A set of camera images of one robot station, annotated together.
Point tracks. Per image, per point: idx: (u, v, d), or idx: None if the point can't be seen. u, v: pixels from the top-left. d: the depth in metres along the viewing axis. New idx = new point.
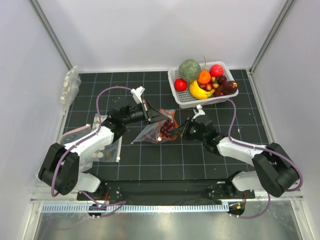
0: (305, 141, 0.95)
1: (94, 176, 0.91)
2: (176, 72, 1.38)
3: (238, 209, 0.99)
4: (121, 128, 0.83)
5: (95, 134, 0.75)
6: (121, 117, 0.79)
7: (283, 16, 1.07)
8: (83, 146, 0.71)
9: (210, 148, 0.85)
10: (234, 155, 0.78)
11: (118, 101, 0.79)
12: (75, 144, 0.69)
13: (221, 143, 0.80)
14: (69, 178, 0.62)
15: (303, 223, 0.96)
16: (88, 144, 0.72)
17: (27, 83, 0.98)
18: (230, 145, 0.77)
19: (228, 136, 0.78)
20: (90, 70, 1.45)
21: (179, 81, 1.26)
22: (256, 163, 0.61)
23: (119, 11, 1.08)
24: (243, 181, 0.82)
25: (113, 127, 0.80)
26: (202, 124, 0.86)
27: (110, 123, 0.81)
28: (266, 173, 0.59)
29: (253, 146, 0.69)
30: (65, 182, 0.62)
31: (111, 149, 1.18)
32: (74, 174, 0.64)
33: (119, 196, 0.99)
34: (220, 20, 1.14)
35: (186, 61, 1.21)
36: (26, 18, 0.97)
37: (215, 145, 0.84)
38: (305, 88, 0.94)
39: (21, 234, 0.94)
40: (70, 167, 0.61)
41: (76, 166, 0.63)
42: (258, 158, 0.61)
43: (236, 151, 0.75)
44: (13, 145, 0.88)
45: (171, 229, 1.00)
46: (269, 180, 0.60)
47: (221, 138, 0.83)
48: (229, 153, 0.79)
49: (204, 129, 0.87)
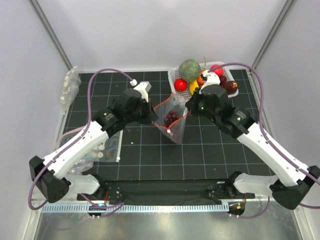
0: (305, 140, 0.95)
1: (93, 179, 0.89)
2: (176, 72, 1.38)
3: (238, 209, 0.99)
4: (119, 123, 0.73)
5: (80, 138, 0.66)
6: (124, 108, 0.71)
7: (283, 16, 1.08)
8: (64, 159, 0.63)
9: (228, 127, 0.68)
10: (257, 153, 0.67)
11: (130, 91, 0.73)
12: (53, 160, 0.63)
13: (251, 135, 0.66)
14: (52, 191, 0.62)
15: (303, 223, 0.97)
16: (69, 154, 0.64)
17: (26, 83, 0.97)
18: (265, 147, 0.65)
19: (264, 133, 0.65)
20: (90, 70, 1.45)
21: (179, 81, 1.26)
22: (299, 194, 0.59)
23: (119, 11, 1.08)
24: (246, 184, 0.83)
25: (110, 120, 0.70)
26: (214, 96, 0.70)
27: (105, 115, 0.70)
28: (299, 201, 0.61)
29: (298, 168, 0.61)
30: (49, 195, 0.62)
31: (111, 149, 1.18)
32: (60, 185, 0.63)
33: (119, 196, 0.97)
34: (221, 20, 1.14)
35: (186, 61, 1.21)
36: (26, 17, 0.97)
37: (234, 122, 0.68)
38: (305, 88, 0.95)
39: (21, 234, 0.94)
40: (48, 184, 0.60)
41: (56, 181, 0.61)
42: (302, 190, 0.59)
43: (271, 158, 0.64)
44: (14, 144, 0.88)
45: (171, 229, 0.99)
46: (295, 203, 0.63)
47: (245, 118, 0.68)
48: (255, 149, 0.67)
49: (218, 103, 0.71)
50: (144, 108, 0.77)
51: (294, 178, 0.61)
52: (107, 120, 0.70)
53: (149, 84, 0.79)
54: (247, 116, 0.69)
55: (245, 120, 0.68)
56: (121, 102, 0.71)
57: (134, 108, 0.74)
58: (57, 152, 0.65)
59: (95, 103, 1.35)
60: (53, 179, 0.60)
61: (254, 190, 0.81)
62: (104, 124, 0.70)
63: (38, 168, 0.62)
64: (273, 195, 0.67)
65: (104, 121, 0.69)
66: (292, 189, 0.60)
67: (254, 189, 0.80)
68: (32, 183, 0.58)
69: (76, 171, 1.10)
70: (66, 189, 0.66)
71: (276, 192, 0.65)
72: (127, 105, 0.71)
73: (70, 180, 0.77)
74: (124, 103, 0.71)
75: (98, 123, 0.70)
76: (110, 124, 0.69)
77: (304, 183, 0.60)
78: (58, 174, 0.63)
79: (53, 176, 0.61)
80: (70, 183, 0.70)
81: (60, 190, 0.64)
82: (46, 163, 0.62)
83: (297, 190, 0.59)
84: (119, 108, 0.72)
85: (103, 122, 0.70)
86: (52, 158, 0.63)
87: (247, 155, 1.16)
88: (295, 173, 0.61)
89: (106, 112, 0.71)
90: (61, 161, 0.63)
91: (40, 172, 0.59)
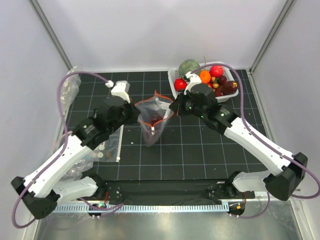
0: (305, 140, 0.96)
1: (89, 182, 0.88)
2: (176, 72, 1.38)
3: (238, 209, 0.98)
4: (101, 135, 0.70)
5: (59, 155, 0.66)
6: (106, 120, 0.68)
7: (283, 16, 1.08)
8: (44, 179, 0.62)
9: (214, 124, 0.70)
10: (243, 145, 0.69)
11: (110, 99, 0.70)
12: (33, 181, 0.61)
13: (234, 128, 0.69)
14: (37, 210, 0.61)
15: (303, 223, 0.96)
16: (49, 173, 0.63)
17: (26, 83, 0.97)
18: (248, 137, 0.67)
19: (246, 124, 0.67)
20: (90, 70, 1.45)
21: (179, 81, 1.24)
22: (285, 180, 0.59)
23: (119, 11, 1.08)
24: (243, 182, 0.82)
25: (91, 132, 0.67)
26: (201, 94, 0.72)
27: (85, 127, 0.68)
28: (288, 190, 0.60)
29: (282, 154, 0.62)
30: (35, 213, 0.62)
31: (111, 149, 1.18)
32: (44, 204, 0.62)
33: (119, 196, 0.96)
34: (221, 20, 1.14)
35: (186, 61, 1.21)
36: (26, 17, 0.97)
37: (220, 120, 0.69)
38: (304, 89, 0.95)
39: (21, 234, 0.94)
40: (30, 206, 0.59)
41: (38, 202, 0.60)
42: (288, 176, 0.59)
43: (256, 148, 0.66)
44: (14, 144, 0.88)
45: (171, 229, 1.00)
46: (287, 194, 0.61)
47: (229, 113, 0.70)
48: (240, 141, 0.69)
49: (205, 101, 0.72)
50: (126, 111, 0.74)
51: (279, 165, 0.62)
52: (88, 133, 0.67)
53: (127, 83, 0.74)
54: (231, 113, 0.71)
55: (229, 116, 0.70)
56: (101, 112, 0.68)
57: (118, 116, 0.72)
58: (37, 171, 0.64)
59: (96, 103, 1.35)
60: (35, 199, 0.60)
61: (252, 187, 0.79)
62: (84, 138, 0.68)
63: (20, 189, 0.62)
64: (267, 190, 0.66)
65: (85, 134, 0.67)
66: (279, 176, 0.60)
67: (251, 186, 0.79)
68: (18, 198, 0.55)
69: (76, 171, 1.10)
70: (54, 204, 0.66)
71: (266, 184, 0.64)
72: (109, 114, 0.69)
73: (59, 190, 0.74)
74: (104, 112, 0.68)
75: (78, 137, 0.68)
76: (91, 137, 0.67)
77: (289, 169, 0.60)
78: (40, 194, 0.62)
79: (34, 197, 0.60)
80: (58, 197, 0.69)
81: (47, 206, 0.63)
82: (27, 185, 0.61)
83: (283, 176, 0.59)
84: (99, 118, 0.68)
85: (83, 135, 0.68)
86: (32, 178, 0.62)
87: (247, 155, 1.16)
88: (279, 160, 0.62)
89: (86, 124, 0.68)
90: (42, 181, 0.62)
91: (20, 194, 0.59)
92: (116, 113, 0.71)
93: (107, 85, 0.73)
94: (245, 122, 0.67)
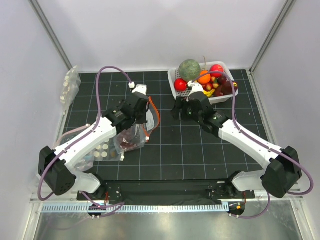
0: (305, 140, 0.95)
1: (94, 177, 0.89)
2: (176, 72, 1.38)
3: (238, 209, 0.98)
4: (127, 121, 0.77)
5: (91, 132, 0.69)
6: (133, 108, 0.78)
7: (283, 16, 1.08)
8: (75, 151, 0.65)
9: (209, 127, 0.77)
10: (236, 142, 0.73)
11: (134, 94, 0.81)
12: (64, 150, 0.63)
13: (225, 128, 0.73)
14: (60, 184, 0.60)
15: (303, 223, 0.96)
16: (80, 146, 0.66)
17: (26, 83, 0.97)
18: (238, 135, 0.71)
19: (235, 123, 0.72)
20: (90, 70, 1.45)
21: (179, 81, 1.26)
22: (272, 171, 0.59)
23: (119, 11, 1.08)
24: (243, 181, 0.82)
25: (119, 117, 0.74)
26: (197, 101, 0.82)
27: (115, 112, 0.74)
28: (279, 181, 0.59)
29: (269, 148, 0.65)
30: (56, 187, 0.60)
31: (114, 149, 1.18)
32: (69, 177, 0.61)
33: (119, 196, 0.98)
34: (221, 20, 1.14)
35: (186, 61, 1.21)
36: (26, 18, 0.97)
37: (214, 124, 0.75)
38: (304, 89, 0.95)
39: (21, 235, 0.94)
40: (59, 174, 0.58)
41: (66, 171, 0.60)
42: (275, 166, 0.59)
43: (245, 145, 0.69)
44: (13, 145, 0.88)
45: (171, 229, 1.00)
46: (280, 187, 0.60)
47: (223, 117, 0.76)
48: (232, 140, 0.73)
49: (201, 107, 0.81)
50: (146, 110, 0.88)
51: (267, 157, 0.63)
52: (117, 117, 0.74)
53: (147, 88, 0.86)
54: (224, 116, 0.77)
55: (221, 119, 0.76)
56: None
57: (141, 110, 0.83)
58: (68, 143, 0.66)
59: (95, 103, 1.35)
60: (64, 169, 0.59)
61: (251, 186, 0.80)
62: (113, 121, 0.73)
63: (49, 158, 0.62)
64: (263, 187, 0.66)
65: (114, 118, 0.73)
66: (267, 168, 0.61)
67: (249, 184, 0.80)
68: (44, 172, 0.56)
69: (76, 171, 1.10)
70: (73, 182, 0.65)
71: (262, 181, 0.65)
72: (136, 104, 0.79)
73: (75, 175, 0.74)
74: (133, 102, 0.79)
75: (108, 119, 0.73)
76: (119, 120, 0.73)
77: (276, 160, 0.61)
78: (68, 164, 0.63)
79: (64, 166, 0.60)
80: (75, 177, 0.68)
81: (67, 182, 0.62)
82: (57, 153, 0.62)
83: (270, 167, 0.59)
84: (127, 107, 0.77)
85: (113, 118, 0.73)
86: (64, 148, 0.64)
87: (247, 155, 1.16)
88: (267, 153, 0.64)
89: (115, 110, 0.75)
90: (73, 152, 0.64)
91: (51, 161, 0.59)
92: (140, 107, 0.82)
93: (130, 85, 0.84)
94: (234, 122, 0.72)
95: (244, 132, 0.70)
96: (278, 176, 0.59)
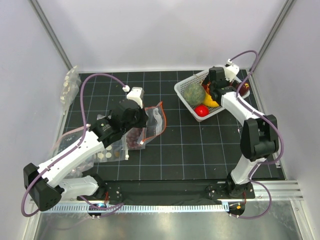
0: (305, 141, 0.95)
1: (91, 180, 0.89)
2: (182, 86, 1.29)
3: (238, 209, 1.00)
4: (116, 134, 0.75)
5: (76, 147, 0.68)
6: (120, 120, 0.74)
7: (283, 16, 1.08)
8: (58, 168, 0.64)
9: (214, 95, 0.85)
10: (230, 108, 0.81)
11: (127, 102, 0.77)
12: (47, 168, 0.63)
13: (226, 94, 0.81)
14: (44, 200, 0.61)
15: (303, 223, 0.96)
16: (64, 163, 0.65)
17: (27, 83, 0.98)
18: (233, 100, 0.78)
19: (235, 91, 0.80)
20: (90, 70, 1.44)
21: (199, 108, 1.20)
22: (247, 126, 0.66)
23: (119, 11, 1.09)
24: (236, 169, 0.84)
25: (107, 130, 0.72)
26: (213, 71, 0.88)
27: (102, 125, 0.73)
28: (250, 138, 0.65)
29: (252, 111, 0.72)
30: (40, 203, 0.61)
31: (118, 149, 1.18)
32: (54, 194, 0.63)
33: (119, 196, 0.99)
34: (220, 20, 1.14)
35: (188, 89, 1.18)
36: (26, 16, 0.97)
37: (219, 93, 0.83)
38: (304, 90, 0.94)
39: (21, 235, 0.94)
40: (41, 193, 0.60)
41: (49, 189, 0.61)
42: (250, 123, 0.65)
43: (235, 107, 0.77)
44: (13, 144, 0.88)
45: (171, 229, 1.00)
46: (251, 146, 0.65)
47: (229, 89, 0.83)
48: (226, 103, 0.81)
49: (215, 78, 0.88)
50: (139, 114, 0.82)
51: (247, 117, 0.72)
52: (104, 131, 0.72)
53: (141, 91, 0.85)
54: (230, 88, 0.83)
55: (227, 90, 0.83)
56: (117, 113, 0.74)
57: (131, 118, 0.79)
58: (52, 160, 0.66)
59: (95, 103, 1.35)
60: (46, 187, 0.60)
61: (240, 170, 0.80)
62: (100, 134, 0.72)
63: (32, 175, 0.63)
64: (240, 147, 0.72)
65: (101, 131, 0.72)
66: (244, 124, 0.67)
67: (241, 170, 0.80)
68: (26, 191, 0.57)
69: (76, 171, 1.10)
70: (59, 198, 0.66)
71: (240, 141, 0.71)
72: (124, 115, 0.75)
73: (64, 187, 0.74)
74: (120, 113, 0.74)
75: (95, 133, 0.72)
76: (106, 135, 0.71)
77: (253, 120, 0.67)
78: (51, 182, 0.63)
79: (47, 184, 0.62)
80: (63, 191, 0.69)
81: (53, 198, 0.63)
82: (41, 171, 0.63)
83: (246, 122, 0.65)
84: (115, 119, 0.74)
85: (100, 132, 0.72)
86: (47, 166, 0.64)
87: None
88: (250, 115, 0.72)
89: (103, 123, 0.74)
90: (56, 169, 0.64)
91: (33, 180, 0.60)
92: (129, 115, 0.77)
93: (124, 89, 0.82)
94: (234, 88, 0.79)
95: (239, 99, 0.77)
96: (249, 132, 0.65)
